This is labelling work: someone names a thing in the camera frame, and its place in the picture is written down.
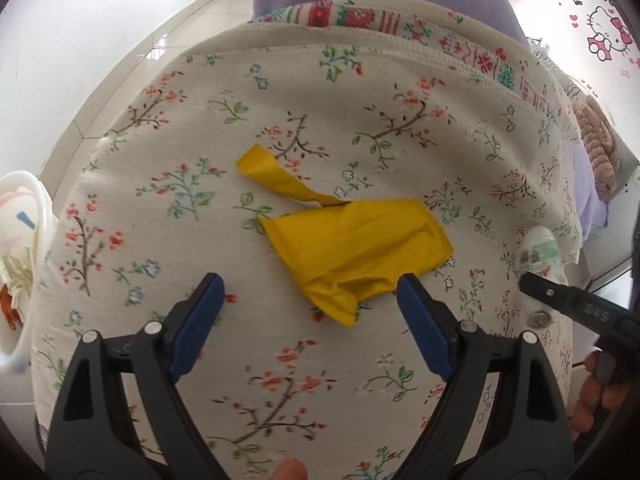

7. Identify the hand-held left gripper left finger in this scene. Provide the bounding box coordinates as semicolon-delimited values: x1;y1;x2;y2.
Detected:
45;272;226;480

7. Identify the floral beige cloth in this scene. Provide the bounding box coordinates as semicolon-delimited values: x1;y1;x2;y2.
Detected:
27;0;586;480

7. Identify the person's left hand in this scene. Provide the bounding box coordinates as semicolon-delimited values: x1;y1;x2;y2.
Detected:
270;459;308;480

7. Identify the pink cat wall sticker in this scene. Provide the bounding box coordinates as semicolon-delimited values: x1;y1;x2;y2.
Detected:
560;0;640;78

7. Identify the grey furry cloth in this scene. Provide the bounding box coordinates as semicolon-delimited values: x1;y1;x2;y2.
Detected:
527;35;598;103

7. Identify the orange wrapper scrap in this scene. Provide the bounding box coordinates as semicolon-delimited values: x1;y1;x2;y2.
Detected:
0;285;26;331

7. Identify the small white bottle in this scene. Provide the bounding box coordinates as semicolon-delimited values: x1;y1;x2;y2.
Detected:
517;225;563;286

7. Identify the beige knitted blanket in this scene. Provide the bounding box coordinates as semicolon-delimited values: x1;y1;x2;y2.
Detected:
572;97;623;203

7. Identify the yellow plastic wrapper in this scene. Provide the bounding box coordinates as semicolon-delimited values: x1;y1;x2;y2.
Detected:
236;144;455;328

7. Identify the lavender bed sheet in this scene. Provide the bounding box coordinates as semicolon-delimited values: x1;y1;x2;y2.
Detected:
570;142;611;251

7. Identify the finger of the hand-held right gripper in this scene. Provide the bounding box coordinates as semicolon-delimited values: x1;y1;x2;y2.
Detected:
519;271;640;333

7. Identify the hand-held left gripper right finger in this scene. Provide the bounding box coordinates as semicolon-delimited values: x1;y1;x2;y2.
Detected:
395;272;576;480

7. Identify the person's right hand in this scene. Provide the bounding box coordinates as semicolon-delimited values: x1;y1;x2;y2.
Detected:
570;352;631;441

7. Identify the white bin with drawn face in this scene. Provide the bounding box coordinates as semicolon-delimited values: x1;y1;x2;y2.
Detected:
0;170;55;373

